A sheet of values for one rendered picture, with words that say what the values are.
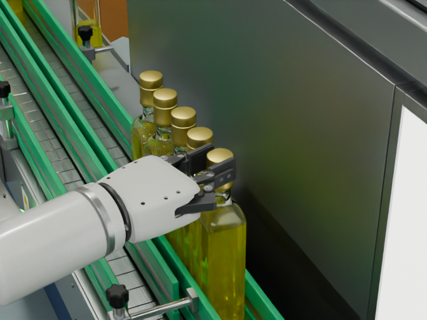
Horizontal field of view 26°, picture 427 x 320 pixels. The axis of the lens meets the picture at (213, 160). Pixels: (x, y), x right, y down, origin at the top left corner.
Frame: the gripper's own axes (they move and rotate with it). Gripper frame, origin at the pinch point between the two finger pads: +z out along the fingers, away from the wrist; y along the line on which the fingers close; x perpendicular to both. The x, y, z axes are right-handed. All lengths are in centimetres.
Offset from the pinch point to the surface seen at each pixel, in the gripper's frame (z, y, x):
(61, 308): -1, -41, -51
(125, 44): 78, -132, -57
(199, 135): 2.4, -5.2, 1.1
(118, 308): -14.1, -1.7, -16.4
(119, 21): 143, -231, -103
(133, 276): -1.9, -16.1, -27.1
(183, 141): 3.4, -9.9, -2.5
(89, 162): 5.2, -37.3, -20.3
